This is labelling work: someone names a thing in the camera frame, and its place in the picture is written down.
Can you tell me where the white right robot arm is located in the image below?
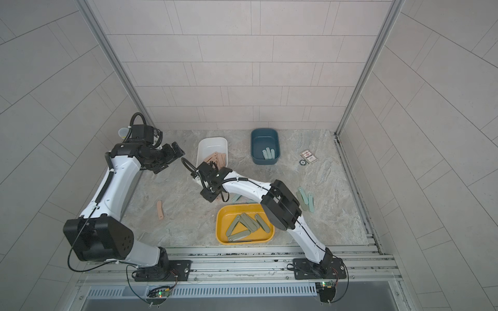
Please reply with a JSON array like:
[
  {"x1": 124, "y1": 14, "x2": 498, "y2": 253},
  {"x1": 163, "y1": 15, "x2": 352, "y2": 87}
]
[{"x1": 182, "y1": 158, "x2": 333, "y2": 275}]

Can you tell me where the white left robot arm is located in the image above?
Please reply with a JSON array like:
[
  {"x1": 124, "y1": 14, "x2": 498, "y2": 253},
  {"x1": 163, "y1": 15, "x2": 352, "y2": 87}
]
[{"x1": 63, "y1": 124, "x2": 185, "y2": 268}]

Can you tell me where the white storage box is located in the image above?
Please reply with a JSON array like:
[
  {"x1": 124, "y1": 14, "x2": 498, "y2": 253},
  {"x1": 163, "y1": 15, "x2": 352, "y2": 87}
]
[{"x1": 196, "y1": 137, "x2": 228, "y2": 167}]

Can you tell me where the yellow storage box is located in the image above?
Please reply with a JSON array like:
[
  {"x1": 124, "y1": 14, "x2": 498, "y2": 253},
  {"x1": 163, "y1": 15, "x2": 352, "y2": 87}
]
[{"x1": 216, "y1": 203, "x2": 275, "y2": 245}]

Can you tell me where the dark teal storage box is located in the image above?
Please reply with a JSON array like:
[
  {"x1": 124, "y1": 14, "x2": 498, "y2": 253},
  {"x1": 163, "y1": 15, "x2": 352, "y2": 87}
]
[{"x1": 250, "y1": 128, "x2": 280, "y2": 165}]

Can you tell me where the pink toy microphone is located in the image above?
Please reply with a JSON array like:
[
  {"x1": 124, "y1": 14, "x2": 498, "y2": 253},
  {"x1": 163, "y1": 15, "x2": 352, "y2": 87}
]
[{"x1": 118, "y1": 128, "x2": 129, "y2": 139}]

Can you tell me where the mint folding knife centre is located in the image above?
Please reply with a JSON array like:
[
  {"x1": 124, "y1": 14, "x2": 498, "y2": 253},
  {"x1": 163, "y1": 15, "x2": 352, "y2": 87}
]
[{"x1": 232, "y1": 194, "x2": 241, "y2": 203}]

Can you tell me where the mint folding knife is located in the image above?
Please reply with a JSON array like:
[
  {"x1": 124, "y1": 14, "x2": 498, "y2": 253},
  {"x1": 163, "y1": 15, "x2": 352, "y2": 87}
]
[
  {"x1": 232, "y1": 194, "x2": 241, "y2": 203},
  {"x1": 298, "y1": 187, "x2": 309, "y2": 206}
]

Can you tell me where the pink folding knife front left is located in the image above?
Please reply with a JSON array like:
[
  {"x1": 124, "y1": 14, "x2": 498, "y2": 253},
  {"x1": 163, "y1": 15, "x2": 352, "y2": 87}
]
[{"x1": 156, "y1": 200, "x2": 164, "y2": 220}]

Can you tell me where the mint folding knife far right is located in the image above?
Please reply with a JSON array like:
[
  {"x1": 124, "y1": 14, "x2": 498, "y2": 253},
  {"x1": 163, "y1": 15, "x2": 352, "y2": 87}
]
[{"x1": 298, "y1": 187, "x2": 309, "y2": 206}]

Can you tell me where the olive folding knife far right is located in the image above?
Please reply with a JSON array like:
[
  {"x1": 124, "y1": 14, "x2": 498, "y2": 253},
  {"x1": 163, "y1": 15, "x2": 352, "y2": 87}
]
[{"x1": 296, "y1": 191, "x2": 309, "y2": 211}]

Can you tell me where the mint knife far right edge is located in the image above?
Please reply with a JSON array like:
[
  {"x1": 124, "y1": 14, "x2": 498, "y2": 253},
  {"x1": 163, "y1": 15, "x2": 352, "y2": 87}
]
[{"x1": 308, "y1": 193, "x2": 315, "y2": 213}]

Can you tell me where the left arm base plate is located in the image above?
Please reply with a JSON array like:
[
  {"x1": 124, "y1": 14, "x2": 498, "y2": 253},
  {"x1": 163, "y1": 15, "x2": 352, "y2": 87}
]
[{"x1": 132, "y1": 260, "x2": 192, "y2": 282}]

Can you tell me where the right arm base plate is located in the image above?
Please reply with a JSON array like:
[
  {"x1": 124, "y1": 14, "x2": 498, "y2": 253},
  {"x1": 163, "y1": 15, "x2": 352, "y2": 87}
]
[{"x1": 287, "y1": 257, "x2": 348, "y2": 280}]

